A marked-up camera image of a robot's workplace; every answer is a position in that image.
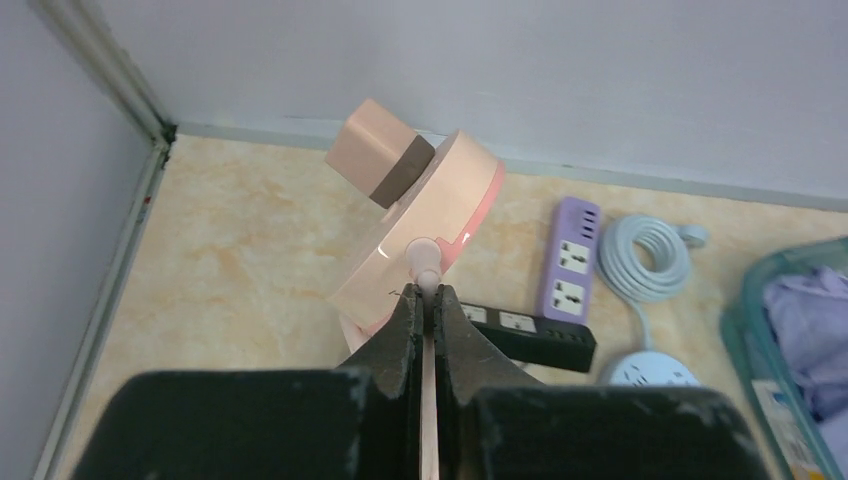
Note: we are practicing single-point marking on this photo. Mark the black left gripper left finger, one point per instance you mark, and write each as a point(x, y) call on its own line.
point(359, 420)

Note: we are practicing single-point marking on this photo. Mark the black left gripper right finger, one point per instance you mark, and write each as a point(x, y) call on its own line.
point(495, 421)

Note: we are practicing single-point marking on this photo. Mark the black power strip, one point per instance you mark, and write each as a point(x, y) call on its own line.
point(535, 340)

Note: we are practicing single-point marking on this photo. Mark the blue round power socket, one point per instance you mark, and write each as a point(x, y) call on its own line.
point(647, 368)

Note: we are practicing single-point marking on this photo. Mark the purple power strip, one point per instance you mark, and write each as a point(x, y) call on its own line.
point(565, 288)

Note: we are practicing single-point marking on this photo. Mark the pink round power socket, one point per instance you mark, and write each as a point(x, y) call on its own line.
point(447, 205)

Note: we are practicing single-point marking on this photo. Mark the pink plug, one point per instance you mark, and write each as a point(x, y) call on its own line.
point(379, 154)

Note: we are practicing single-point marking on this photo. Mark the teal plastic basin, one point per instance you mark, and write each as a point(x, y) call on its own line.
point(791, 432)

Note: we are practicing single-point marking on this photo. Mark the lavender cloth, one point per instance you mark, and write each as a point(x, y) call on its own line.
point(808, 316)

